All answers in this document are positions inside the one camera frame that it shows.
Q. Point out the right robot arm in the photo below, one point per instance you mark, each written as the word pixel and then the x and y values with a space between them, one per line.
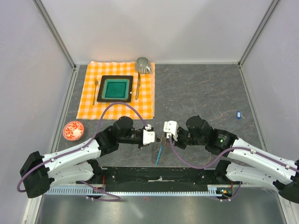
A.
pixel 237 160

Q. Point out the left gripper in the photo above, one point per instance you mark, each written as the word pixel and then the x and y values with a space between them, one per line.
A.
pixel 140 145

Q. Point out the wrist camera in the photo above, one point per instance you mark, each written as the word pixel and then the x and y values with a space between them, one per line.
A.
pixel 148 135
pixel 171 128

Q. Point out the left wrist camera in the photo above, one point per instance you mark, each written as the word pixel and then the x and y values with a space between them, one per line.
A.
pixel 148 135

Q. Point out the gold knife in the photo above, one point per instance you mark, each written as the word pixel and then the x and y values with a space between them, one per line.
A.
pixel 138 87

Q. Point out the black green square plate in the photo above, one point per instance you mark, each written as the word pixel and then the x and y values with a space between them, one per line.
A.
pixel 115 89

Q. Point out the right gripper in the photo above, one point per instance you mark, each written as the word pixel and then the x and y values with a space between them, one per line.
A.
pixel 178 143

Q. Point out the grey striped mug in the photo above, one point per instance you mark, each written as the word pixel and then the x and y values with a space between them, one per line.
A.
pixel 142 65

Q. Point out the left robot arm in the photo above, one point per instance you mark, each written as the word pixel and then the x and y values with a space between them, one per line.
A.
pixel 39 172

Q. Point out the gold fork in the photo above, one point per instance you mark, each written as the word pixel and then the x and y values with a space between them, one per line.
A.
pixel 95 87

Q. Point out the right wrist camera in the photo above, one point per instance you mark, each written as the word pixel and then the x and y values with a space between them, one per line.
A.
pixel 171 128

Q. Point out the red white patterned bowl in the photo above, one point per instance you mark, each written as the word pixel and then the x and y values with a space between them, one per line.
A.
pixel 73 131

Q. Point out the blue tag key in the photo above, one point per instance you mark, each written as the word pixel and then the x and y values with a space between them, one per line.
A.
pixel 239 115

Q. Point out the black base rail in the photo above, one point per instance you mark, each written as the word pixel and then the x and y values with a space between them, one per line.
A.
pixel 149 179

